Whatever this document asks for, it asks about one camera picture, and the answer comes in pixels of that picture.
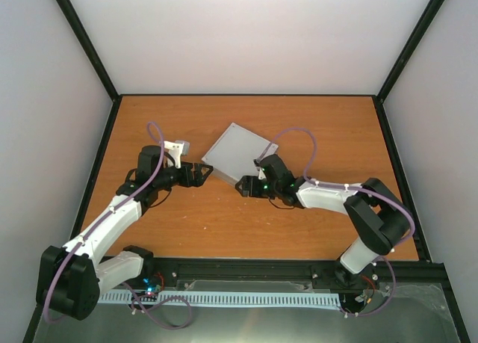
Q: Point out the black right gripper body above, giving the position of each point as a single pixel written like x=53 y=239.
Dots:
x=261 y=192

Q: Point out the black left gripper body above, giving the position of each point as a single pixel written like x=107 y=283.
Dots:
x=164 y=184

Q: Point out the aluminium poker case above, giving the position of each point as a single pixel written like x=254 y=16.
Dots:
x=232 y=155

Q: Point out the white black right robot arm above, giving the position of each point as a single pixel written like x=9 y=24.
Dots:
x=379 y=218

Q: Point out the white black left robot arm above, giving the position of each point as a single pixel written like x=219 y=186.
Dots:
x=132 y=200

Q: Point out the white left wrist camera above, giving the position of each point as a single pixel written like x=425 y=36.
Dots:
x=174 y=152

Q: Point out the light blue cable duct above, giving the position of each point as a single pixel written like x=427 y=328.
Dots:
x=221 y=299

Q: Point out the black enclosure frame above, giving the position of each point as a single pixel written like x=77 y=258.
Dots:
x=431 y=10

